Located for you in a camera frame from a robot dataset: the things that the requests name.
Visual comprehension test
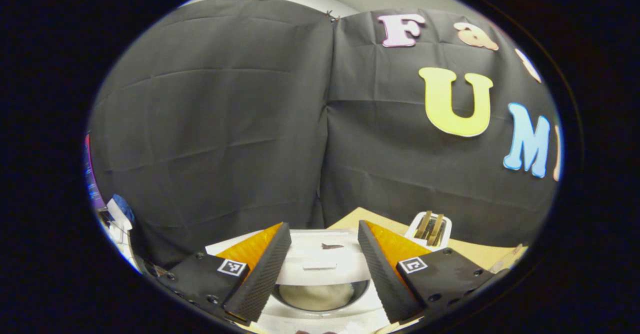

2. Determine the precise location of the brown bread slice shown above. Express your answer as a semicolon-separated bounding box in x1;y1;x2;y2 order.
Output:
415;211;432;240
427;214;445;247

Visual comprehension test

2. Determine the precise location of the black backdrop cloth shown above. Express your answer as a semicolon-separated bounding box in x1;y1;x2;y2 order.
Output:
87;0;563;270

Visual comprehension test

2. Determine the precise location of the white toaster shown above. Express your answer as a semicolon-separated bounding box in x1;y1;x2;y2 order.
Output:
404;211;453;253

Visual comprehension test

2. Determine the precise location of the white rice cooker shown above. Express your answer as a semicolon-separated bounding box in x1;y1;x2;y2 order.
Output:
205;228;396;334

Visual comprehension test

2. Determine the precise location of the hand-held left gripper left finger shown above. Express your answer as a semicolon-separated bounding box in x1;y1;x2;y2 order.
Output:
152;222;292;326

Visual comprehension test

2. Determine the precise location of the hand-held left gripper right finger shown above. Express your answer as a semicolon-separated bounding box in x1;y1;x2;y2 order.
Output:
357;220;511;324

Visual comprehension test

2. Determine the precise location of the blue cloth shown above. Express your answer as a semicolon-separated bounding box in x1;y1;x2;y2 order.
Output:
111;194;136;225

